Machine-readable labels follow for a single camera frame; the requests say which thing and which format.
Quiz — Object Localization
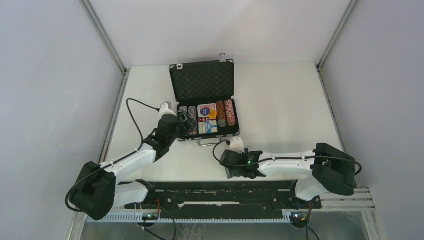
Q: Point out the purple blind button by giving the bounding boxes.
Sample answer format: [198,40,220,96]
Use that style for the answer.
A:
[199,107,211,118]

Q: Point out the orange chip row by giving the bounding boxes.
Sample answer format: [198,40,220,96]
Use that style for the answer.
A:
[216,100,227,124]

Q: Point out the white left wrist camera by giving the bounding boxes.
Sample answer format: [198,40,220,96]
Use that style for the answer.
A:
[158,101,177,118]

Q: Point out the red dice in case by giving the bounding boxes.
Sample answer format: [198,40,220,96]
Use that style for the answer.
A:
[197,117,216,123]

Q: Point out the left black cable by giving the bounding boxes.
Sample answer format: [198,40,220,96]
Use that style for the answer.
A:
[64,98,161,213]

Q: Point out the green chip row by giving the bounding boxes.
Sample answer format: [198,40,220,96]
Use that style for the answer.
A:
[178,106,188,115]

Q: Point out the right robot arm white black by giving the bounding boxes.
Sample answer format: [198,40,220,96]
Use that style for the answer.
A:
[215,141,363,208]

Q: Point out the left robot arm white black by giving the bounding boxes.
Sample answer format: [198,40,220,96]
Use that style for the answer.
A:
[65,113,184,221]

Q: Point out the red playing card deck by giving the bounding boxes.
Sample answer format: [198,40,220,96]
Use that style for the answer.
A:
[197,103,217,118]

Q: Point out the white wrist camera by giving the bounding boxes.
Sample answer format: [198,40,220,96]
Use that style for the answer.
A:
[229,136,245,154]
[158,101,177,118]

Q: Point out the red-white chip row top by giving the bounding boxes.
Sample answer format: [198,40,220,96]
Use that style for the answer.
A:
[224,99,236,127]

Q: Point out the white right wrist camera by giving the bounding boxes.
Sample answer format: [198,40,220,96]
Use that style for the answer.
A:
[229,136,245,154]

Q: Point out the blue-white chip row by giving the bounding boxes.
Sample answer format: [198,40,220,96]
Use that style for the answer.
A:
[188,106,198,135]

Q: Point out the black mounting rail base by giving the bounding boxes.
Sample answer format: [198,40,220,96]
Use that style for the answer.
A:
[112,180,322,221]

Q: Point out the black aluminium poker case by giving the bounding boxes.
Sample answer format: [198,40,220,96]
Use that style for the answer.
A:
[169,53,240,142]

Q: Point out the orange blind button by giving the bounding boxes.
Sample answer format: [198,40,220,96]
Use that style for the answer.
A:
[208,109,218,119]

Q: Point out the blue playing card box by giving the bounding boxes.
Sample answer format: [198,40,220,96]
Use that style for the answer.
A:
[198,120,218,134]

